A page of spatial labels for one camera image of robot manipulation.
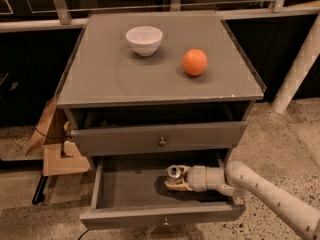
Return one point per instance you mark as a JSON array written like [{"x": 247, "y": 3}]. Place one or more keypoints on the white diagonal post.
[{"x": 303, "y": 62}]

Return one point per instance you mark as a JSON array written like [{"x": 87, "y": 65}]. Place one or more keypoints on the grey open middle drawer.
[{"x": 129, "y": 191}]

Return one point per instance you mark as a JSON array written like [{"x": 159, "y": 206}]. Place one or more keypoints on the metal window railing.
[{"x": 36, "y": 15}]

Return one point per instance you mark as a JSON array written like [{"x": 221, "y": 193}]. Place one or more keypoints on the silver redbull can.
[{"x": 174, "y": 173}]

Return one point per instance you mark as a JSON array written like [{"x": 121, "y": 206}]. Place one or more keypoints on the grey top drawer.
[{"x": 159, "y": 138}]

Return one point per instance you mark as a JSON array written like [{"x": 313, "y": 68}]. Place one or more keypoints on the orange fruit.
[{"x": 194, "y": 62}]

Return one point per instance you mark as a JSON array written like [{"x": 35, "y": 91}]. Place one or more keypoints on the grey drawer cabinet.
[{"x": 110, "y": 86}]

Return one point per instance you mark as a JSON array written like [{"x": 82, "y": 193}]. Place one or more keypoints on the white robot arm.
[{"x": 234, "y": 179}]

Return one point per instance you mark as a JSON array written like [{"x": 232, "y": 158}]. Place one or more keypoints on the white ceramic bowl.
[{"x": 144, "y": 40}]

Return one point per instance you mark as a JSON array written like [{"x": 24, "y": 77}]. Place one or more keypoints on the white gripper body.
[{"x": 195, "y": 178}]

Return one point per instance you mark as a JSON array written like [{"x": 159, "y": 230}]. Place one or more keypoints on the brown cardboard pieces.
[{"x": 52, "y": 136}]

